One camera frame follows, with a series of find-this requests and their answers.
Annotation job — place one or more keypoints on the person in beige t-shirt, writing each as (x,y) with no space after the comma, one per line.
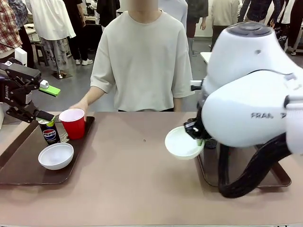
(143,59)

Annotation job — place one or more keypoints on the white background table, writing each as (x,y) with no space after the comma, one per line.
(205,58)

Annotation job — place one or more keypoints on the black Pepsi can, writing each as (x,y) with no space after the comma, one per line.
(50,136)

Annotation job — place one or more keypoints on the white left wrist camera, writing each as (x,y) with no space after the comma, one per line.
(20,56)

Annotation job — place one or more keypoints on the person's right forearm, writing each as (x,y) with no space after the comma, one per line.
(94,95)

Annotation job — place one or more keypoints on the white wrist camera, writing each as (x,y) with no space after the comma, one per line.
(196,85)
(20,56)

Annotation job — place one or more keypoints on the red plastic cup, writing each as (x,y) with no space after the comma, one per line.
(73,126)

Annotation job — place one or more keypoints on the white bowl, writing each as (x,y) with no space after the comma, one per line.
(56,157)
(180,146)

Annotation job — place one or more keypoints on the person's right hand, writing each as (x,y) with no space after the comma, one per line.
(80,105)

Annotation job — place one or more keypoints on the bystander in plaid shirt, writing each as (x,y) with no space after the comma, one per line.
(10,28)

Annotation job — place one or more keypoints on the brown serving tray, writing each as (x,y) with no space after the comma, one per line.
(26,165)
(210,172)

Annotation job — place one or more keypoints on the bystander in white shirt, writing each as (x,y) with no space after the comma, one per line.
(53,26)

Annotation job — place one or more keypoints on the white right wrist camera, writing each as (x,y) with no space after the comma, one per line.
(196,85)

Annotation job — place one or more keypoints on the bystander in printed black shorts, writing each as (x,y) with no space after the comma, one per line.
(284,19)

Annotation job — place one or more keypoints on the bystander in black clothes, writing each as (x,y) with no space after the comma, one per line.
(80,30)

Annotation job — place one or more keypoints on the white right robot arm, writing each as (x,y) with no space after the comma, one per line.
(246,94)

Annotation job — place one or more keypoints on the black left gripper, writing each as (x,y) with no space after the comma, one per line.
(16,82)

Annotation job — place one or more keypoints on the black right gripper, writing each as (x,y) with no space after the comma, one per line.
(204,128)

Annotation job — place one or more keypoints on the dark stool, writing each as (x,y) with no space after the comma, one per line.
(42,55)

